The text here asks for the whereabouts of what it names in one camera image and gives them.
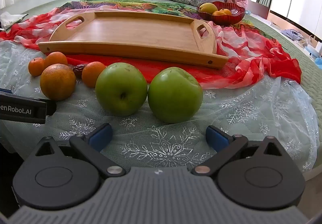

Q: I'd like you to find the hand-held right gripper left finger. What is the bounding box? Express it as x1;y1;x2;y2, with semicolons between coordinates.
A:
32;123;126;179

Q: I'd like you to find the brown wooden furniture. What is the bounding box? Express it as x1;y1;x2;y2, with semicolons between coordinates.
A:
248;0;270;15

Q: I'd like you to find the lavender blue cloth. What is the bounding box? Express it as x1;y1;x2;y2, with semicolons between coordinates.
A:
280;28;303;41

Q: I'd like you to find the yellow mango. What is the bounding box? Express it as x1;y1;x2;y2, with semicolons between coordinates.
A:
200;3;218;14

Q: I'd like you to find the large dull orange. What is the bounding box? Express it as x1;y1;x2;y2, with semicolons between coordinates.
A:
40;63;76;101

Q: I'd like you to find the colourful printed cloth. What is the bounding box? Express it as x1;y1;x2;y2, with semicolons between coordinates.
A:
54;0;254;28

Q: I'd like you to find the red glass bowl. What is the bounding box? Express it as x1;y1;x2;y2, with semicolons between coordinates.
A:
197;1;246;26

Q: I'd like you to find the red and white scarf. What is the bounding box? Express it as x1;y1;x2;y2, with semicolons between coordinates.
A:
0;8;302;89

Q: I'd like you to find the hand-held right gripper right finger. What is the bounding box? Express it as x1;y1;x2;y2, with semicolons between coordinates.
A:
191;125;290;177

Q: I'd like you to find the red date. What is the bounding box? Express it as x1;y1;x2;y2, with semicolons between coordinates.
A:
73;64;87;79

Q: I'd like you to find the wooden tray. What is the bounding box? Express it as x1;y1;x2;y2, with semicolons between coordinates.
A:
38;11;229;70

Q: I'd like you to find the green apple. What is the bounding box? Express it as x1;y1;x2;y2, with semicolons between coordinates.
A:
148;67;203;124
95;62;148;117

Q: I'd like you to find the snowflake tulle cloth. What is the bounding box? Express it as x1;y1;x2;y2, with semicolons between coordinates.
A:
0;39;320;171

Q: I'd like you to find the small tangerine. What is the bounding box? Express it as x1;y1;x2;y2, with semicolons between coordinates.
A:
28;57;46;77

